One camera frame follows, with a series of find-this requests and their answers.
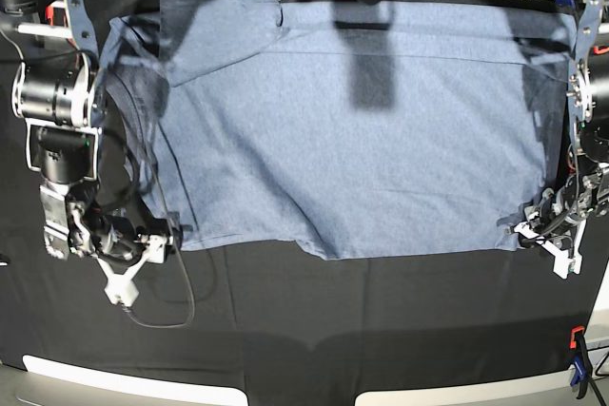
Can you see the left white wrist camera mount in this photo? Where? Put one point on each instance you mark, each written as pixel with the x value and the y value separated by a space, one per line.
pixel 552 244

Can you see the red blue clamp front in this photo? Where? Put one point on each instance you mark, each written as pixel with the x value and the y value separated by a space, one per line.
pixel 580 361

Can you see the black table cloth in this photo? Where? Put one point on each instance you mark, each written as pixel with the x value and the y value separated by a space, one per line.
pixel 283 326

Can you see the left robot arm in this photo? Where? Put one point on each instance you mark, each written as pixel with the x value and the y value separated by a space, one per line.
pixel 587 95

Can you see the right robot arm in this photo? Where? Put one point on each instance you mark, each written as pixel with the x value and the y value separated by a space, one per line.
pixel 58 91

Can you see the light blue t-shirt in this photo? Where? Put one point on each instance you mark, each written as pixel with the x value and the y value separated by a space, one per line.
pixel 403 128

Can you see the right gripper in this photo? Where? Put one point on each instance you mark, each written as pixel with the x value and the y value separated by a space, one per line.
pixel 90 228

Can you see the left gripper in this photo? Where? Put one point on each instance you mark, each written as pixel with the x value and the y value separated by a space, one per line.
pixel 558 212

